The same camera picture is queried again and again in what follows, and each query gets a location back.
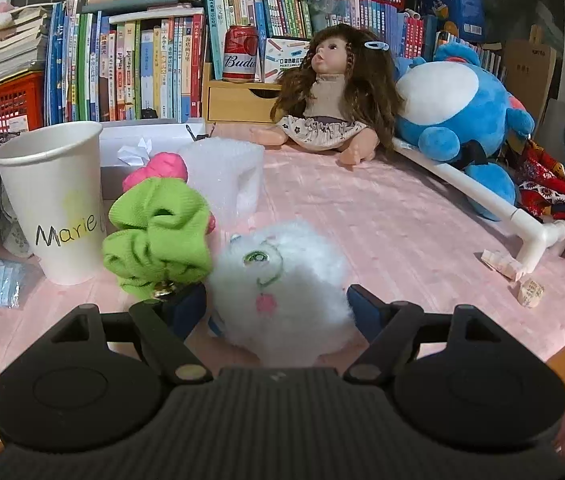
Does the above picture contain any white paper cup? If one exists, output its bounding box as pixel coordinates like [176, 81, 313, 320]
[0, 121, 104, 286]

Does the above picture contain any red patterned cloth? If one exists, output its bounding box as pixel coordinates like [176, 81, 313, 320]
[505, 139, 565, 273]

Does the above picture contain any row of slim paperback books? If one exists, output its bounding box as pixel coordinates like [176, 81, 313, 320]
[205, 0, 313, 78]

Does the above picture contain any grey cardboard box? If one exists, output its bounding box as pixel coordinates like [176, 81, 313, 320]
[98, 119, 208, 201]

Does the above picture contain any green fabric scrunchie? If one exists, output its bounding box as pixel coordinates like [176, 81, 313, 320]
[101, 177, 214, 302]

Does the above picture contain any blue printed carton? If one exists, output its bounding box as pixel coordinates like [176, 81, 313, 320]
[417, 0, 486, 43]

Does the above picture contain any white plastic pipe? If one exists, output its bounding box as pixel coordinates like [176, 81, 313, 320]
[393, 141, 565, 275]

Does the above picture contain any row of tall picture books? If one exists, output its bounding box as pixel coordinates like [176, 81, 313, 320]
[45, 0, 208, 126]

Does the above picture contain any pink fabric scrunchie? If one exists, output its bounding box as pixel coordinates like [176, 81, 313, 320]
[122, 152, 189, 193]

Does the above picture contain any small wooden drawer box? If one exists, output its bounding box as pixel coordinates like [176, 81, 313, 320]
[201, 62, 283, 124]

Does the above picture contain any stack of worn books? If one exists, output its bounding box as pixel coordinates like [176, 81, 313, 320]
[0, 5, 53, 92]

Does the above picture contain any blue and white plush toy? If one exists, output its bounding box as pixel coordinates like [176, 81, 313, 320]
[393, 42, 536, 222]

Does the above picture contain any brown cardboard sheet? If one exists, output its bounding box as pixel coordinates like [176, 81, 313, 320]
[503, 25, 558, 111]

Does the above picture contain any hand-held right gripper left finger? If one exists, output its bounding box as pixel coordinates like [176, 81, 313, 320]
[52, 285, 213, 385]

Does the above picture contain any crumpled white tissue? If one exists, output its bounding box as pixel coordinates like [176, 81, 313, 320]
[117, 141, 154, 167]

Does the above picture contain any long-haired baby doll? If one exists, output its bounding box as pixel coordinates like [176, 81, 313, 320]
[251, 24, 406, 166]

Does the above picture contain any red drink can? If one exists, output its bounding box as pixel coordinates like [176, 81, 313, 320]
[222, 24, 259, 84]

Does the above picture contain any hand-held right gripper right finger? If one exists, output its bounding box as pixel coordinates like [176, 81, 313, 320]
[343, 284, 506, 385]

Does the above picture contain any white fluffy plush toy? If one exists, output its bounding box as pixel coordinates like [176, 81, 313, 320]
[206, 219, 363, 367]

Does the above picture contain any white label printer box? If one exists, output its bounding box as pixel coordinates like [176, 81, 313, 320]
[262, 37, 312, 84]

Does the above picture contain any row of blue-spined books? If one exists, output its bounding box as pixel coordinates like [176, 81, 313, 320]
[313, 0, 506, 81]

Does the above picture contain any red plastic crate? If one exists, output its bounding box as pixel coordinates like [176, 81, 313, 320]
[0, 71, 46, 136]

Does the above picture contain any pink tablecloth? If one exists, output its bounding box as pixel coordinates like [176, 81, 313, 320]
[0, 121, 565, 441]

